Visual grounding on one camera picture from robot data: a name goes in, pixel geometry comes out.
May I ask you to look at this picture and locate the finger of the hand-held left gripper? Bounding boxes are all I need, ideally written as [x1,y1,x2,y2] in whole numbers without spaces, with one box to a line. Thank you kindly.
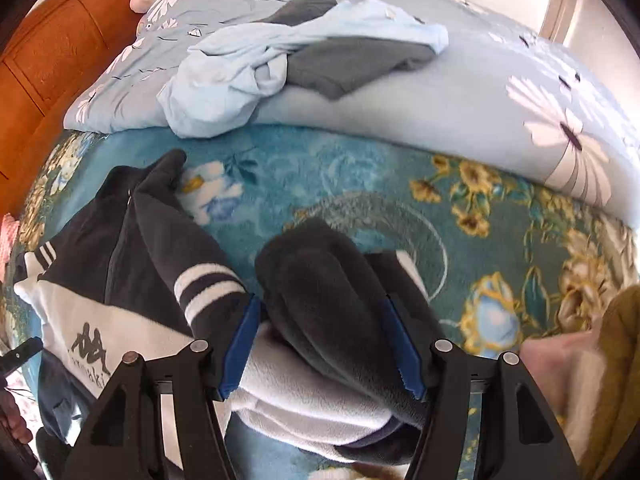
[0,336,45,374]

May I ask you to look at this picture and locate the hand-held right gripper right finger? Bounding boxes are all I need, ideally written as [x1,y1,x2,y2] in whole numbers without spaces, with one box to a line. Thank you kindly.
[381,295,582,480]

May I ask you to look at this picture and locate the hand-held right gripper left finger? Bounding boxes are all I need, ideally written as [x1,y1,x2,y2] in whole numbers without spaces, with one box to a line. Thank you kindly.
[75,295,264,480]

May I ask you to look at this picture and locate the black and white fleece jacket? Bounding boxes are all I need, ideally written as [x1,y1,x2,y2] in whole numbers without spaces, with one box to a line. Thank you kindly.
[14,149,451,467]

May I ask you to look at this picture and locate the person's left hand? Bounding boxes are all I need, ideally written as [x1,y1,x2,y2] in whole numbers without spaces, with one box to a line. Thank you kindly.
[0,387,34,447]

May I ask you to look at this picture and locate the dark blue cloth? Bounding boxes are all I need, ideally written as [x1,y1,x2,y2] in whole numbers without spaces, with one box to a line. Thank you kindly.
[36,350,88,446]

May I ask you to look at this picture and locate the pink patterned cloth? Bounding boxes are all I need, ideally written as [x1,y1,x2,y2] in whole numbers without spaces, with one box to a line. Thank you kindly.
[0,212,21,266]

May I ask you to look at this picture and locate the olive and pink garment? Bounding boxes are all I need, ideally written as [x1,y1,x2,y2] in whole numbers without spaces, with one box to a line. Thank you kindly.
[520,329,608,466]

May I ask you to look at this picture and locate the teal floral blanket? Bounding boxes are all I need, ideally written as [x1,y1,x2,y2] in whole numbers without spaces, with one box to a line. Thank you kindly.
[10,122,640,480]

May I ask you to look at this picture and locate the mustard yellow cloth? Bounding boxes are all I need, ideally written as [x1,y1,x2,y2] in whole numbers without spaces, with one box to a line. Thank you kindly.
[580,285,640,480]

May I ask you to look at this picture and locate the light blue daisy duvet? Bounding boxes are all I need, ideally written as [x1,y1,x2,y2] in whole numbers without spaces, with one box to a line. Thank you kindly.
[62,0,640,221]

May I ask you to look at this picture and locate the light blue garment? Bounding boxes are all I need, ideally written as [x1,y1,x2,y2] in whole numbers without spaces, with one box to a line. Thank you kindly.
[156,0,449,139]

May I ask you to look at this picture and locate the grey garment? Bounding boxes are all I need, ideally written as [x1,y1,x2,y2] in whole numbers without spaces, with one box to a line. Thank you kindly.
[255,0,435,101]

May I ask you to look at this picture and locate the orange wooden headboard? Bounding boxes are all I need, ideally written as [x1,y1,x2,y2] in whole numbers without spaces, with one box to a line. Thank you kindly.
[0,0,173,221]

